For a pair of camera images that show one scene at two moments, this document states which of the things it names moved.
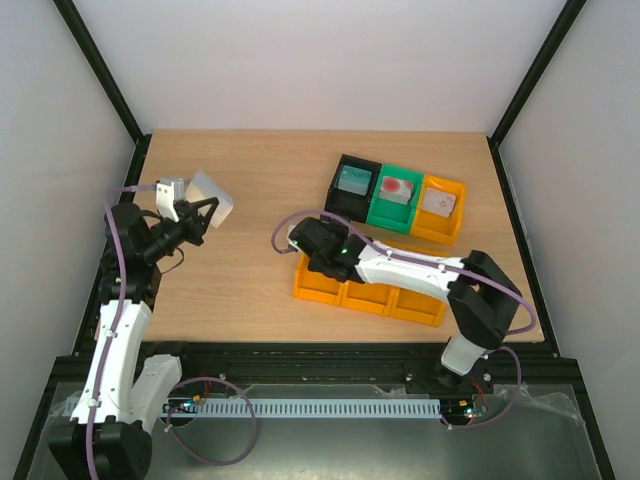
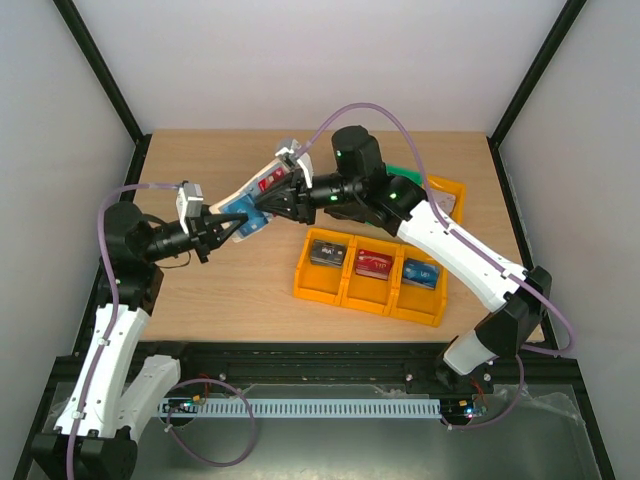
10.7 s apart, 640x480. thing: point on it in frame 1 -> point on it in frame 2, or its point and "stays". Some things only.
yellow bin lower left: [315, 286] stays
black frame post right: [529, 84] stays
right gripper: [310, 238] -> [305, 197]
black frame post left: [78, 29] stays
